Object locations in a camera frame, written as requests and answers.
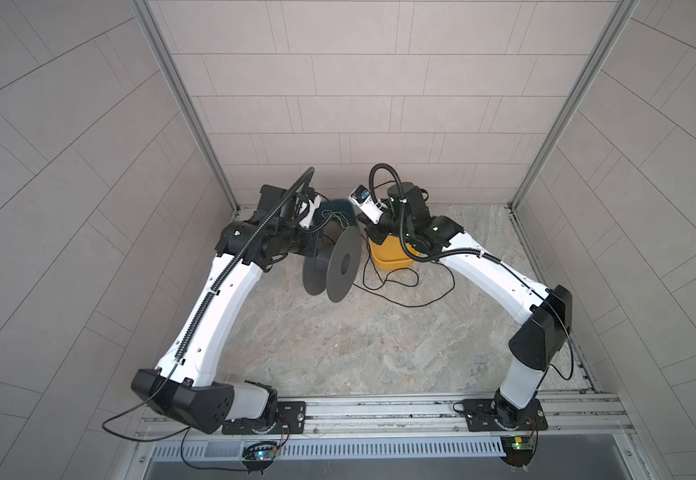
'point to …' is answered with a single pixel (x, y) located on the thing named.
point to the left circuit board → (261, 452)
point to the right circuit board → (517, 449)
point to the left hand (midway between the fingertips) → (328, 234)
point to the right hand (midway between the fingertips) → (360, 213)
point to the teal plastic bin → (336, 210)
